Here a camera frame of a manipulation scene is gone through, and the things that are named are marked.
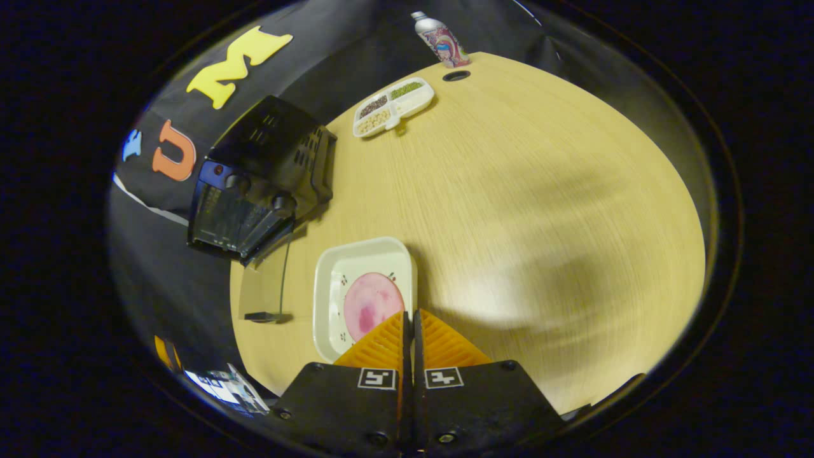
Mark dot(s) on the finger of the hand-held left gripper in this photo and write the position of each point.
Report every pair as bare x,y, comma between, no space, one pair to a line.
168,356

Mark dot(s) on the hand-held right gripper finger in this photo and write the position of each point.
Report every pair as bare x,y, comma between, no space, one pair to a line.
418,413
403,413

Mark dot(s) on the pink round food slice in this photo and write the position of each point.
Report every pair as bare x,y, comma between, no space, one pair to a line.
372,302

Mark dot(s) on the white square plate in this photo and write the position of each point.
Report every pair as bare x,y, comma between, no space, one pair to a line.
334,280

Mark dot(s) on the black electric oven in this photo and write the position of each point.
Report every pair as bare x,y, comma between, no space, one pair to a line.
273,152

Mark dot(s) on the white divided bean tray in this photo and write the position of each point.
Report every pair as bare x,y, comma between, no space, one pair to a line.
394,105

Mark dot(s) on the silver spray bottle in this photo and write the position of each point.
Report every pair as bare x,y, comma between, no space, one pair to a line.
442,41

